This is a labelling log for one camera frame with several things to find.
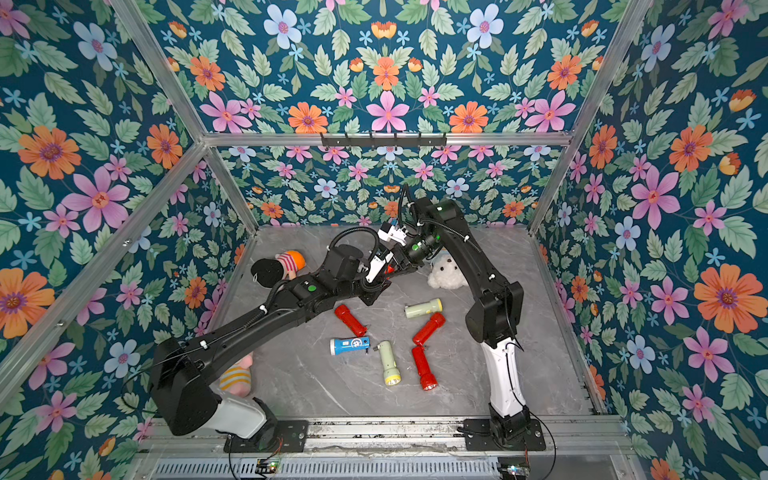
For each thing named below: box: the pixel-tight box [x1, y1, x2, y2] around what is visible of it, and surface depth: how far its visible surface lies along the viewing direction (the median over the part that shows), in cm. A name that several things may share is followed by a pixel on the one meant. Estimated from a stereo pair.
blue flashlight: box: [330, 336, 371, 356], surface depth 88 cm
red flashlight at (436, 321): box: [412, 312, 446, 347], surface depth 92 cm
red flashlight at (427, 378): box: [412, 346, 438, 391], surface depth 84 cm
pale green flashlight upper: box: [404, 298, 443, 318], surface depth 96 cm
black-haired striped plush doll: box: [251, 250, 306, 288], surface depth 103 cm
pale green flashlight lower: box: [373, 340, 402, 386], surface depth 84 cm
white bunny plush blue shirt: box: [427, 246, 469, 289], surface depth 99 cm
